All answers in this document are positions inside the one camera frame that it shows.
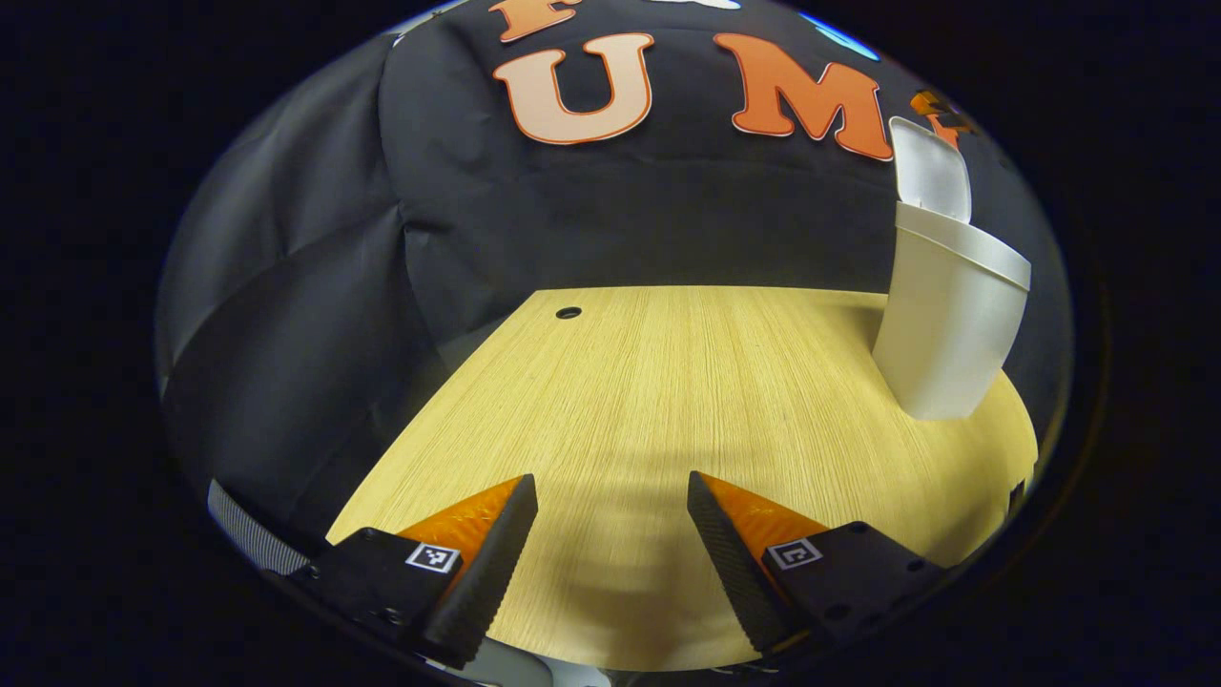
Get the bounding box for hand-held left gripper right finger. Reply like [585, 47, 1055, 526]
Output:
[687, 470, 951, 656]

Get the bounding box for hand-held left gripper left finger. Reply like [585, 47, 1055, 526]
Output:
[286, 474, 540, 671]

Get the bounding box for white desktop garbage bin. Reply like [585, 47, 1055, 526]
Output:
[871, 116, 1034, 422]

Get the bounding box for wooden desktop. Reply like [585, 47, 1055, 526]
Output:
[324, 284, 1041, 675]

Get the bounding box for grey ribbed strip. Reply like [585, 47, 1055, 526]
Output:
[207, 477, 312, 577]

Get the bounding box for black backdrop cloth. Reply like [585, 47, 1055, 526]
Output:
[155, 0, 1075, 566]

